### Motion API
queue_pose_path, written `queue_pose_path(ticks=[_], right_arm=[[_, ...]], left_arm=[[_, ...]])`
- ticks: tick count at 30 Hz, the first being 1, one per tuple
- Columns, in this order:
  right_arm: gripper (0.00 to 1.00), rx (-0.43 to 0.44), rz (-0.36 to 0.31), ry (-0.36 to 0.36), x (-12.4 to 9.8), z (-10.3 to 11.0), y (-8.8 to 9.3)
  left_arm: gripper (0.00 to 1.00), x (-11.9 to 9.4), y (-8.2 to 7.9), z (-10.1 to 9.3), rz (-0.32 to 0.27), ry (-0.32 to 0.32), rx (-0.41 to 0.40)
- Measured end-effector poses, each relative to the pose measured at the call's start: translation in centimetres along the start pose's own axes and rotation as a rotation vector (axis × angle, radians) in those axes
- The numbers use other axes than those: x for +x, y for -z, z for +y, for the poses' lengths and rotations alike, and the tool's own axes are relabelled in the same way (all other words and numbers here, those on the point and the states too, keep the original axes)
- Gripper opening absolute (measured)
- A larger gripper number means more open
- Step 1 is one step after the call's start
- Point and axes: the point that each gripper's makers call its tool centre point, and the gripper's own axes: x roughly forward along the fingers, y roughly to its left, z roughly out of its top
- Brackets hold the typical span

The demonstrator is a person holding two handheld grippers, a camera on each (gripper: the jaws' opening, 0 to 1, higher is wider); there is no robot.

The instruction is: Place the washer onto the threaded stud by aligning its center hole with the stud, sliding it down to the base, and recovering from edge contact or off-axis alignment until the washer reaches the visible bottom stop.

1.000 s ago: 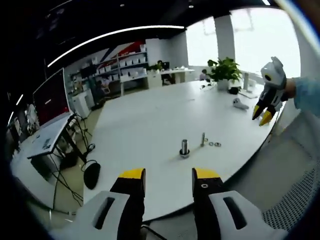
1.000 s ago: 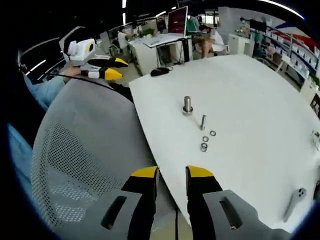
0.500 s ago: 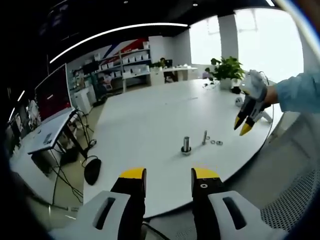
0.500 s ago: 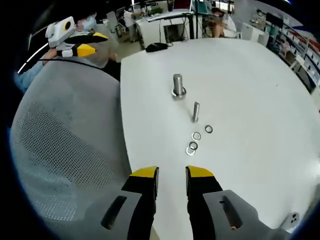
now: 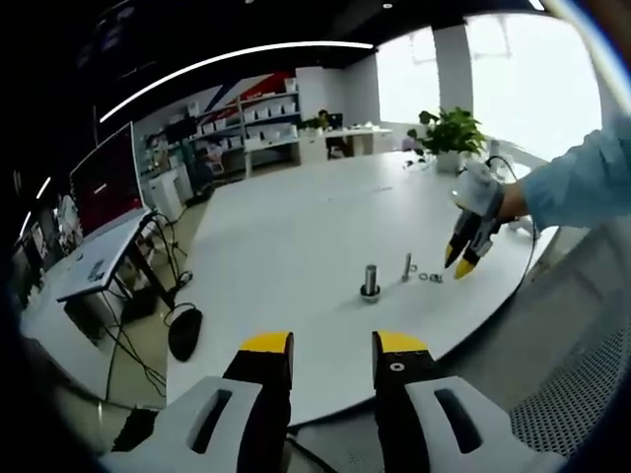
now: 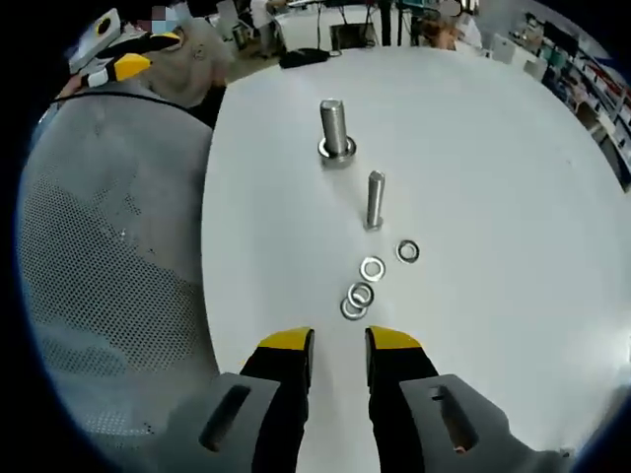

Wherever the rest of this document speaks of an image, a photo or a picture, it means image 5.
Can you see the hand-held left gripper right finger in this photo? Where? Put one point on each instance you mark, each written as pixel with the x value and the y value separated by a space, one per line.
pixel 401 399

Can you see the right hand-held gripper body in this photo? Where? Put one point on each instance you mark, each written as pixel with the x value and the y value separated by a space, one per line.
pixel 475 189

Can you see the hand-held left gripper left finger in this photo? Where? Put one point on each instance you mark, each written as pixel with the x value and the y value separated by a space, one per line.
pixel 261 394

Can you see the small threaded stud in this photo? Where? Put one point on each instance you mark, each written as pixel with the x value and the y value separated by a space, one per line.
pixel 407 266

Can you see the large threaded stud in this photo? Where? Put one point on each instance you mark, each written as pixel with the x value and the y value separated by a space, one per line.
pixel 371 278

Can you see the white plant pot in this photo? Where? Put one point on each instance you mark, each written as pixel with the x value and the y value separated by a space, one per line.
pixel 448 161

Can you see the white bottle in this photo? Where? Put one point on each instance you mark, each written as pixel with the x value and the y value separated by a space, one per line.
pixel 494 148

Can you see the green potted plant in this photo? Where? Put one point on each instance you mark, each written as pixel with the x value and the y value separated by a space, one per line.
pixel 453 130

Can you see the black cloth bag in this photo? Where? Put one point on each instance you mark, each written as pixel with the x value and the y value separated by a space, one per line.
pixel 185 335

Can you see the white background desk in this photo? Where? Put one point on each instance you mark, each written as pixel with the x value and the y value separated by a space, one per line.
pixel 360 134

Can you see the grey mesh office chair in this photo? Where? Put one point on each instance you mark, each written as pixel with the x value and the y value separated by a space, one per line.
pixel 567 394

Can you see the white side desk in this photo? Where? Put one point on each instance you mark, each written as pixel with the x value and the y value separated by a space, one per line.
pixel 98 261

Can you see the white storage shelving unit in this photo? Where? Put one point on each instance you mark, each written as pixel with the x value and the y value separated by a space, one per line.
pixel 266 123

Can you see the white low cabinet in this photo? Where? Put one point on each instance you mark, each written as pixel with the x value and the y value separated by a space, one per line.
pixel 167 192

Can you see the monitor with red screen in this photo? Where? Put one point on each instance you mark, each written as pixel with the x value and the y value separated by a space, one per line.
pixel 106 182

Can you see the ceiling light strip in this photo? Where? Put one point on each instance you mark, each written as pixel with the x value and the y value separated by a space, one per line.
pixel 222 59

